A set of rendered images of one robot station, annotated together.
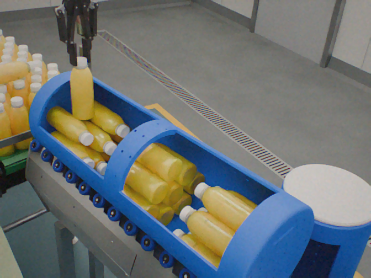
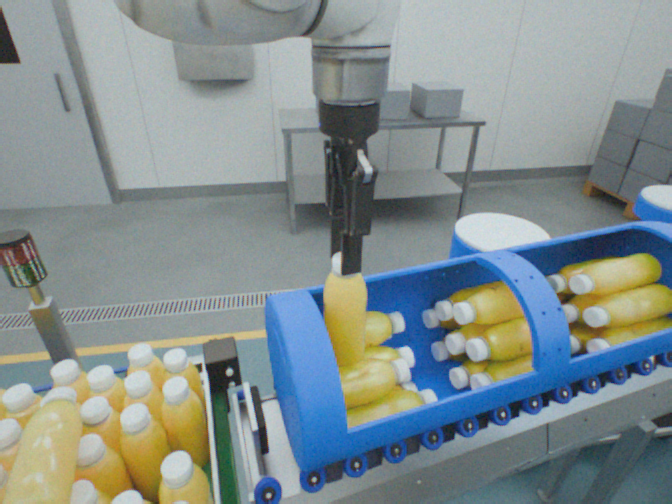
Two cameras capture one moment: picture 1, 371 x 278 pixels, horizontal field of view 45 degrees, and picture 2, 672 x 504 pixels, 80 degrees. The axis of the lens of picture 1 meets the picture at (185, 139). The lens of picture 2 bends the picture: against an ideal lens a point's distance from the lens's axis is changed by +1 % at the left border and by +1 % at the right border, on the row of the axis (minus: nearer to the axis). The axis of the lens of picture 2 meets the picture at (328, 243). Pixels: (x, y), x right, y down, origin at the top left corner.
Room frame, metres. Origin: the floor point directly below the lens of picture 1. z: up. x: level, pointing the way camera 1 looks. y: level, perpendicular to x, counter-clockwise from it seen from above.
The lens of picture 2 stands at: (1.01, 0.78, 1.63)
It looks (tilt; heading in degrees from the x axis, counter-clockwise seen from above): 30 degrees down; 298
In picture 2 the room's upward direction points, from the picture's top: straight up
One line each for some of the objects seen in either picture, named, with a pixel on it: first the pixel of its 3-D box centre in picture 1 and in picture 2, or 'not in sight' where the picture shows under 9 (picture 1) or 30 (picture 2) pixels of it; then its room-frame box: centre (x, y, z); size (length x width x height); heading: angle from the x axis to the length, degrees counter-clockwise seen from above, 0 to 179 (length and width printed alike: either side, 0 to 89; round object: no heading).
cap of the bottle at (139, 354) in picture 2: not in sight; (140, 354); (1.57, 0.47, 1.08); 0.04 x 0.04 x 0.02
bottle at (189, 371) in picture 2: not in sight; (184, 395); (1.50, 0.45, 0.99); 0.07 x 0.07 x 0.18
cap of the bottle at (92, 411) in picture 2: (36, 78); (94, 410); (1.53, 0.59, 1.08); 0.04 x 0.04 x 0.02
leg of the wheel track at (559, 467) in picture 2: not in sight; (569, 446); (0.67, -0.37, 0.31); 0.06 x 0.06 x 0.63; 47
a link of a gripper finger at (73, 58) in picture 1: (73, 53); (351, 252); (1.21, 0.35, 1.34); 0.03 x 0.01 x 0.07; 47
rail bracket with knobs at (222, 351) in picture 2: not in sight; (222, 367); (1.51, 0.34, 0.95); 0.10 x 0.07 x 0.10; 137
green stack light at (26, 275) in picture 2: (83, 27); (24, 268); (1.86, 0.48, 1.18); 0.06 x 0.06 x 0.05
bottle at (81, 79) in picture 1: (81, 90); (345, 312); (1.22, 0.33, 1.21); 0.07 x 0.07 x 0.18
